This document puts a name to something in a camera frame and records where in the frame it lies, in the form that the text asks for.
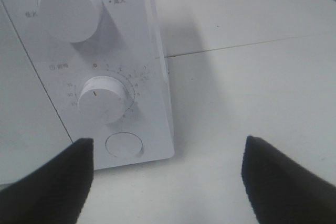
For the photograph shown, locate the white microwave oven body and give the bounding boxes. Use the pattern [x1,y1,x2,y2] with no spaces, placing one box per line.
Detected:
[1,0,174,170]

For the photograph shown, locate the white lower timer knob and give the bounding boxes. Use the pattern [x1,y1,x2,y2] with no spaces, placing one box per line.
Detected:
[78,76,129,124]

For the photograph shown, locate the round white door button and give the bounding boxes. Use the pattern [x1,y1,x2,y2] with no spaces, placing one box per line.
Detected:
[105,132,143,158]

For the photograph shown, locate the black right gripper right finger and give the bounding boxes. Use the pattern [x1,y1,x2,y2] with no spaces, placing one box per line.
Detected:
[241,136,335,223]

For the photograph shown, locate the white upper power knob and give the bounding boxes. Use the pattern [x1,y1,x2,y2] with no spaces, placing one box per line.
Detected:
[38,0,103,43]

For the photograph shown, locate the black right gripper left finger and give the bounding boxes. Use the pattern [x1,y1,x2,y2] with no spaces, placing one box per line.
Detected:
[1,138,93,223]

